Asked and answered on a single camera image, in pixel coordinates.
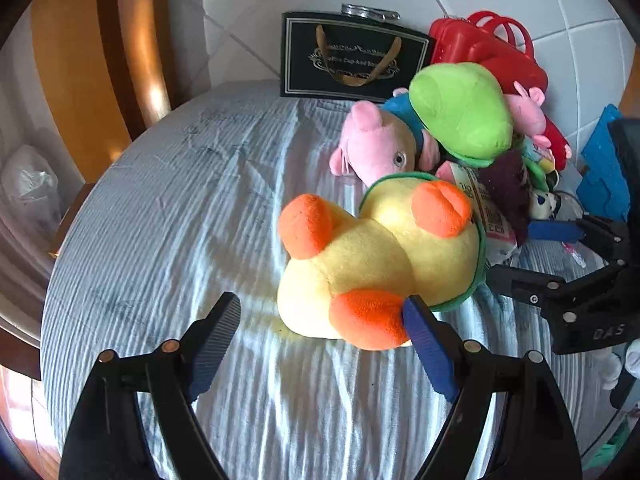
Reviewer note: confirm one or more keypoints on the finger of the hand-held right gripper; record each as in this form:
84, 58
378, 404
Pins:
555, 230
530, 285

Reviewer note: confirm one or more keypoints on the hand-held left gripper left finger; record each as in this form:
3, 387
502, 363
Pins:
215, 345

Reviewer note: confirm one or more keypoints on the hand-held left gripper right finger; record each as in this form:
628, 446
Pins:
425, 350

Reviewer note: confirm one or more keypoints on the blue plastic storage bin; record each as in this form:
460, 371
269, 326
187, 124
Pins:
600, 170

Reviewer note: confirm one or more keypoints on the yellow and orange plush toy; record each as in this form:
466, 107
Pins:
375, 255

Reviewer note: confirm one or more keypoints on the person's right hand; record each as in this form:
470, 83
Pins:
632, 357

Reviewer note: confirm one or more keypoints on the black and white plush toy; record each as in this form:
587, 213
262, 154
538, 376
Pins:
542, 205

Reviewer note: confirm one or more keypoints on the dark purple plush toy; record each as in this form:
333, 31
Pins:
510, 185

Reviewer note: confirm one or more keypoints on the white labelled packet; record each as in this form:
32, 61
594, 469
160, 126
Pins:
492, 215

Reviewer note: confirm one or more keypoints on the small pink pig plush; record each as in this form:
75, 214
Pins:
530, 110

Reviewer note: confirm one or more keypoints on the striped grey bed sheet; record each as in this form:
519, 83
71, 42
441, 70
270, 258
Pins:
175, 210

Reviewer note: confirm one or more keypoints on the green plush toy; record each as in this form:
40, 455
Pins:
460, 110

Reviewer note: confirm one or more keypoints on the red plastic carry case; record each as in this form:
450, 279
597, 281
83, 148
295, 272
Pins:
480, 50

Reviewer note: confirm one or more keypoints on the pink pig plush blue shirt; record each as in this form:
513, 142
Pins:
375, 135

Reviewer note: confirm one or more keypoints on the clear plastic bag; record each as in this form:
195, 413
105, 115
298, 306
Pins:
30, 190

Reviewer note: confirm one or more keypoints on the silver metal clip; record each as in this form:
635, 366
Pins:
370, 11

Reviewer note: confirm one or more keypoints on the black gift bag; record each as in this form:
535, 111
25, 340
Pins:
305, 60

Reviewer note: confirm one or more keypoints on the wooden cabinet panel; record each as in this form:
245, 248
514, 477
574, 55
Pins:
100, 60

